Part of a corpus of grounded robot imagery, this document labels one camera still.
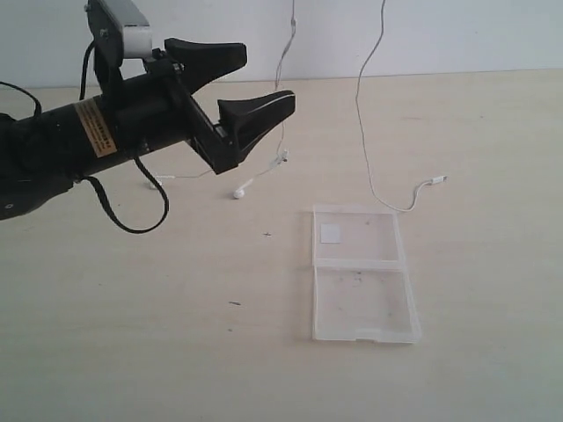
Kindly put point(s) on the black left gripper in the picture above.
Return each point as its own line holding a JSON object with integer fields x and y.
{"x": 155, "y": 110}

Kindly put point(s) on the white wired earphones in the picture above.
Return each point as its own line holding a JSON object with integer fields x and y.
{"x": 282, "y": 155}

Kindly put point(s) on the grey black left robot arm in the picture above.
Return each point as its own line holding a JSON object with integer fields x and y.
{"x": 46, "y": 154}

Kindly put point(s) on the clear plastic hinged case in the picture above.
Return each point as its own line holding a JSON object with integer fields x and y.
{"x": 361, "y": 285}

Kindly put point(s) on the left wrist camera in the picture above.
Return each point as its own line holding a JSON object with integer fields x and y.
{"x": 119, "y": 29}

